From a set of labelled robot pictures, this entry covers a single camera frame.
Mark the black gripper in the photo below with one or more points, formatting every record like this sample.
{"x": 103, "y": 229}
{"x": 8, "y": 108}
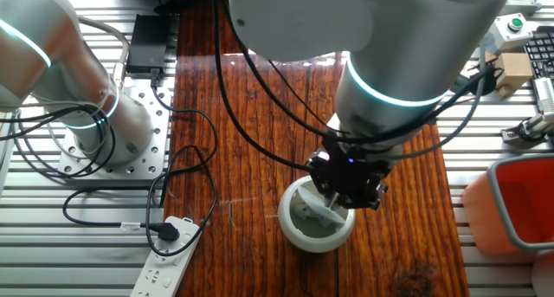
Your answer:
{"x": 350, "y": 176}

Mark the round white swing-lid trash can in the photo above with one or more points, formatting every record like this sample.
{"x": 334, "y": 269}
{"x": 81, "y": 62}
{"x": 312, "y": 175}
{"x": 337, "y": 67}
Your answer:
{"x": 298, "y": 236}

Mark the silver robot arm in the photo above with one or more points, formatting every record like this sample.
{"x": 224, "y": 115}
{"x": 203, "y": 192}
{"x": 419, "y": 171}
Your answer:
{"x": 389, "y": 37}

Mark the wood grain board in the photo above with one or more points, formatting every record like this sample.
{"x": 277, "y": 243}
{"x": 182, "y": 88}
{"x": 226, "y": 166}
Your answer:
{"x": 259, "y": 158}

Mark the orange square bin grey rim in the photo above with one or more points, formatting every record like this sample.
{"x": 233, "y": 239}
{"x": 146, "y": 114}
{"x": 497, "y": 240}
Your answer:
{"x": 519, "y": 202}

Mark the white power strip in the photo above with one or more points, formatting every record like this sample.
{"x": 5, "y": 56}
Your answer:
{"x": 166, "y": 266}

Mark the small wooden block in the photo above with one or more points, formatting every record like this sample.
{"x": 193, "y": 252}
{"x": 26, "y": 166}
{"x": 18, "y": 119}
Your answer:
{"x": 489, "y": 56}

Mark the large wooden block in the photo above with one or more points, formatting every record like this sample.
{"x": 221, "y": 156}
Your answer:
{"x": 515, "y": 72}

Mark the beige round bin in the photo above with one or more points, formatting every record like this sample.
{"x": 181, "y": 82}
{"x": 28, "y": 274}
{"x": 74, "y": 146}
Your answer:
{"x": 544, "y": 275}

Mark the grey box green button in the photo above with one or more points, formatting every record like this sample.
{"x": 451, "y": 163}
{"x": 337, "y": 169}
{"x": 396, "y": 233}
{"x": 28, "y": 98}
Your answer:
{"x": 513, "y": 30}

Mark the black keyboard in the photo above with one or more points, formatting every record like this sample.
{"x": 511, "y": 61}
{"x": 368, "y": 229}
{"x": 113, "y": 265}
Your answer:
{"x": 541, "y": 50}

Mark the black power adapter brick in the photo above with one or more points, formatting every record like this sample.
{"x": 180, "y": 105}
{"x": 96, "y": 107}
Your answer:
{"x": 147, "y": 43}

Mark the wrist camera with grey bracket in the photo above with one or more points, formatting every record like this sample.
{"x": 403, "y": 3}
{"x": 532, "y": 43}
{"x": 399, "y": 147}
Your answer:
{"x": 474, "y": 82}

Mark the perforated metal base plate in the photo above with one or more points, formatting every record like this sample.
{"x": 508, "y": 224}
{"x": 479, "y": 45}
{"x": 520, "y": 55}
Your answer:
{"x": 147, "y": 158}

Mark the small silver camera on mount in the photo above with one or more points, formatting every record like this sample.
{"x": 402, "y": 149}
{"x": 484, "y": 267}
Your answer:
{"x": 534, "y": 126}

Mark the silver ribbed camera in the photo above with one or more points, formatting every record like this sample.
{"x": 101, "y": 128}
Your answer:
{"x": 544, "y": 93}

